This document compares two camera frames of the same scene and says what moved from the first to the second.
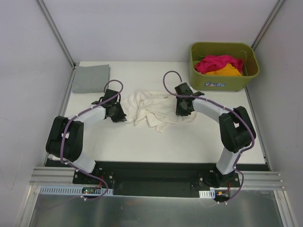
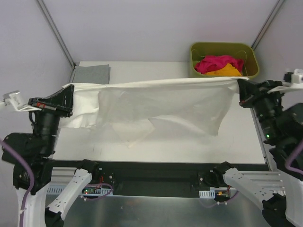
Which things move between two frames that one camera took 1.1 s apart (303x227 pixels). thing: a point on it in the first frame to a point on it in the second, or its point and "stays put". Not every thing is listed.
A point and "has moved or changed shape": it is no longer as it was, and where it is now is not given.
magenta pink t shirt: (209, 64) stays put
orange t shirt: (227, 70) stays put
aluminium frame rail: (253, 179) stays put
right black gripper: (181, 109) to (260, 95)
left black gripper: (117, 115) to (50, 108)
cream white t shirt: (153, 109) has moved or changed shape
